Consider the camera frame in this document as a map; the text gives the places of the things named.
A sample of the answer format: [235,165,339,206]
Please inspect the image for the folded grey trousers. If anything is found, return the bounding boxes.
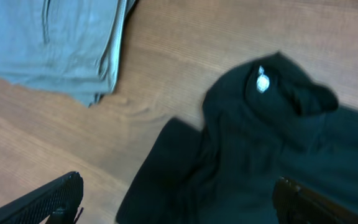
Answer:
[0,0,135,106]

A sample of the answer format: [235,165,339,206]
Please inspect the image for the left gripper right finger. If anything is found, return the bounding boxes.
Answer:
[272,177,358,224]

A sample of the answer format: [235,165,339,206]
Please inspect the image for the black polo shirt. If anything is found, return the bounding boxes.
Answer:
[116,53,358,224]

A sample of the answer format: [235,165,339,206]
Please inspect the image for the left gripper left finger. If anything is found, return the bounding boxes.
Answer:
[0,171,84,224]

